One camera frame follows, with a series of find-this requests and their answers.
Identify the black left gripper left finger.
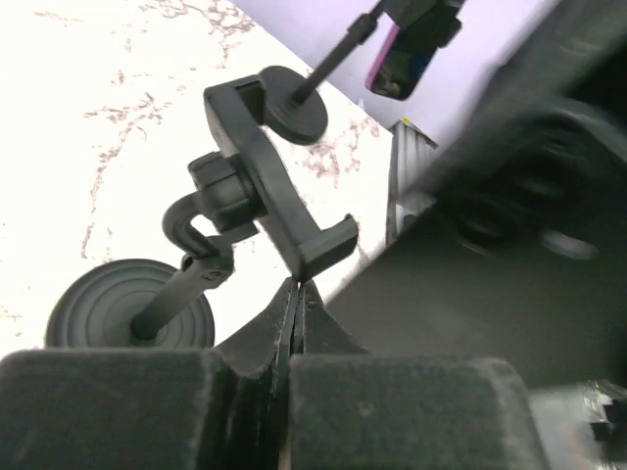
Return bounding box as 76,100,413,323
1,280,299,469

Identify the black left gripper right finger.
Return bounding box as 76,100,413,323
288,283,549,469

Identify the black phone stand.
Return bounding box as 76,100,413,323
45,70,359,348
260,1,464,145

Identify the black phone red case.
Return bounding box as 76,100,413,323
364,25,439,101

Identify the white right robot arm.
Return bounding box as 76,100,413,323
328,1,626,388

